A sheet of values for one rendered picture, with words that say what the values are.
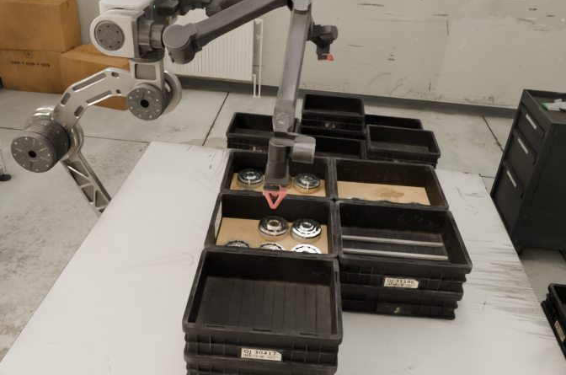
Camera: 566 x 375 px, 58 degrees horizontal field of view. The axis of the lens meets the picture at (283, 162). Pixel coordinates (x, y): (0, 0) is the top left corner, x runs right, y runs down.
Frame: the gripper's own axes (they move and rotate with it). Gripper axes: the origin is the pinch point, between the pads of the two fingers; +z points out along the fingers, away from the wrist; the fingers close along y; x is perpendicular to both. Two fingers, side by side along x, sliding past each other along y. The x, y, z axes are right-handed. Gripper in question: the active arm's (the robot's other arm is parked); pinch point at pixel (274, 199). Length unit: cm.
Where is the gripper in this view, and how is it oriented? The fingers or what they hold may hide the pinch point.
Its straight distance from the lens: 149.6
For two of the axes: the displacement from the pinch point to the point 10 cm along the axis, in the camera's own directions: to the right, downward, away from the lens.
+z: -0.9, 8.5, 5.2
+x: -9.9, -1.0, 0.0
